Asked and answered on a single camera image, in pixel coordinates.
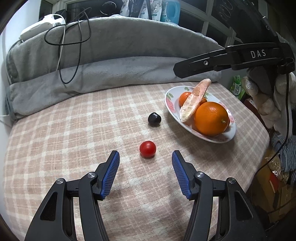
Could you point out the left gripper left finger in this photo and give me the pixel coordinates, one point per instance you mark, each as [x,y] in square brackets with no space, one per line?
[55,217]

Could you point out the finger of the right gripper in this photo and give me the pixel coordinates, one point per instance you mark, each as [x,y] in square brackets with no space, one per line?
[213,61]

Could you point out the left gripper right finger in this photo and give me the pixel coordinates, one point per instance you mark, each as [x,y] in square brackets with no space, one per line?
[237,218]

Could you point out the pomelo segment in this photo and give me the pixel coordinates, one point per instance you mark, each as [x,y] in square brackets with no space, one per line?
[193,100]

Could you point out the large orange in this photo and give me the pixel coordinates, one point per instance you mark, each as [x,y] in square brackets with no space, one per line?
[211,119]

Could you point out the right white gloved hand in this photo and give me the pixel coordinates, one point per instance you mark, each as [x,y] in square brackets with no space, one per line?
[274,98]

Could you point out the floral white plate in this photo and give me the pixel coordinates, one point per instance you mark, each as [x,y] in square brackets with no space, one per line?
[172,104]

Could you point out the blue detergent bottle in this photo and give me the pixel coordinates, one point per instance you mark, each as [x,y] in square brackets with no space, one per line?
[171,11]

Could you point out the refill pouch floral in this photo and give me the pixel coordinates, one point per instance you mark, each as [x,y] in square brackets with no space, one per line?
[156,9]

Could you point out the pink plaid tablecloth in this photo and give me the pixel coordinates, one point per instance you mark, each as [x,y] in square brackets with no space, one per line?
[73,137]

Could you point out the red cherry tomato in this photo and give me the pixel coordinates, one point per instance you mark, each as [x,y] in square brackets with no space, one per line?
[147,149]

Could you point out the grey folded blanket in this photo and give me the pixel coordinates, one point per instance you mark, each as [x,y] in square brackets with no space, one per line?
[99,54]

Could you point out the white power adapter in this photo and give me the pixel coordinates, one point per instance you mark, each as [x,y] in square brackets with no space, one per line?
[48,21]

